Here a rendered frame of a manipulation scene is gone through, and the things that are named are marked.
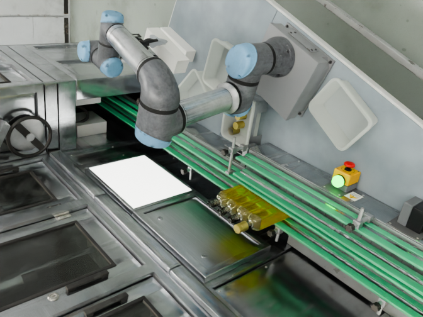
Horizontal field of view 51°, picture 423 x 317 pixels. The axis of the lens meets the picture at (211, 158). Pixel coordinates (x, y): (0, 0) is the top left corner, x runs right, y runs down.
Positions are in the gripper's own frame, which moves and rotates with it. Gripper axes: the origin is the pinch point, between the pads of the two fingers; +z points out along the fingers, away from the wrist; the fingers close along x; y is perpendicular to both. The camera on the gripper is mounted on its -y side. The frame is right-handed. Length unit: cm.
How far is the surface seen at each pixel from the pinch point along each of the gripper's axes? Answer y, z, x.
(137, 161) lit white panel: -3, 3, 63
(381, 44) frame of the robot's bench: -39, 89, -24
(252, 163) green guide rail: -54, 15, 18
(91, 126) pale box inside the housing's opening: 39, -1, 75
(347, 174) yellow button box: -84, 27, -2
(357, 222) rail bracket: -100, 13, -1
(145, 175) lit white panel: -16, -1, 59
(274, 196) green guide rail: -70, 14, 20
